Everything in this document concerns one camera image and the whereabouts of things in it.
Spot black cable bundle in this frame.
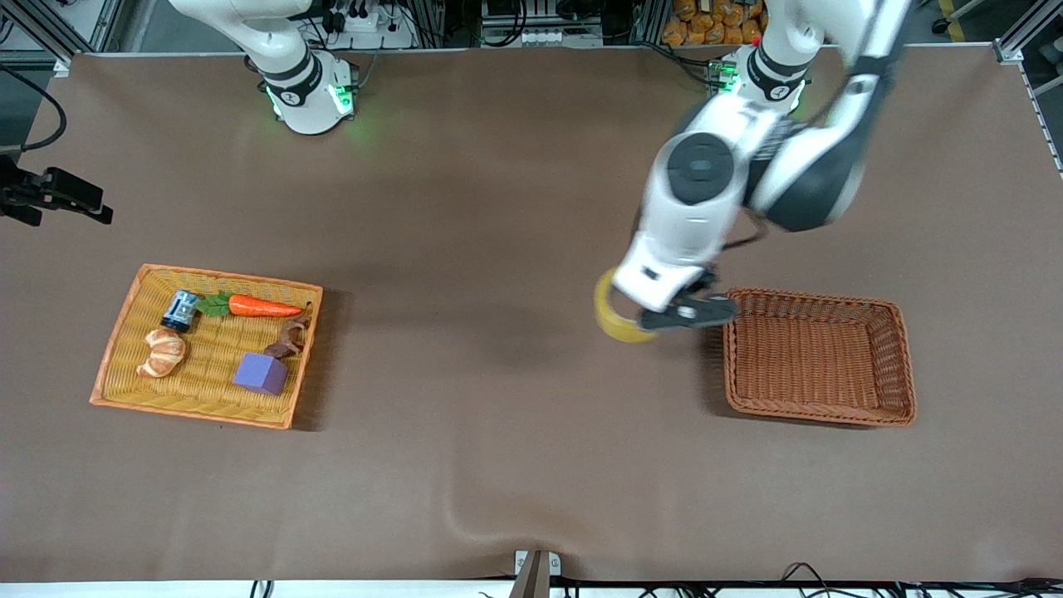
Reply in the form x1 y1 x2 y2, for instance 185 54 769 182
548 561 1063 598

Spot small blue labelled jar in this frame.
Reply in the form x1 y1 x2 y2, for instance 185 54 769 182
160 290 201 334

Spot brown toy horse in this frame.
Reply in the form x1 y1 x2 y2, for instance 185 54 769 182
264 303 313 360

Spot orange toy carrot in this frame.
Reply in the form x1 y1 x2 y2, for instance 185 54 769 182
195 291 305 320

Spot purple foam cube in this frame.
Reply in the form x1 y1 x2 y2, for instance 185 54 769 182
233 352 290 397

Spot orange packaged bread pile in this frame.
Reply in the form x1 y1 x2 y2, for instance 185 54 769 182
662 0 767 47

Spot brown wicker basket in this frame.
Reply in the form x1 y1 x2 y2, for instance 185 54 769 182
721 287 918 428

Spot yellow wicker basket orange rim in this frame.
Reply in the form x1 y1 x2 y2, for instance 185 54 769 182
89 264 324 430

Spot yellowish clear tape roll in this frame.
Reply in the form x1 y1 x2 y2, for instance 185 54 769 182
594 267 659 344

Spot white power strip with plugs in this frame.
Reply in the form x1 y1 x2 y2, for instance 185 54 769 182
320 0 418 51

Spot brown table cover mat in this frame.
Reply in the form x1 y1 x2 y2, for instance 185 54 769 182
0 46 1063 582

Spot metal table edge bracket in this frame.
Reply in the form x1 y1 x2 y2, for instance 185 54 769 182
511 549 563 598

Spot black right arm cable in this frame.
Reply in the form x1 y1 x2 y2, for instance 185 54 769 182
0 65 68 154

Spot white long power strip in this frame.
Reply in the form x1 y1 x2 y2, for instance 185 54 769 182
482 25 604 48

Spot aluminium frame profile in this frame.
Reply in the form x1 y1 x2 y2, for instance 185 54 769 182
0 0 125 76
995 0 1063 175

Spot toy croissant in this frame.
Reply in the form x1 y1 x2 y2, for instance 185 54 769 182
136 327 188 380

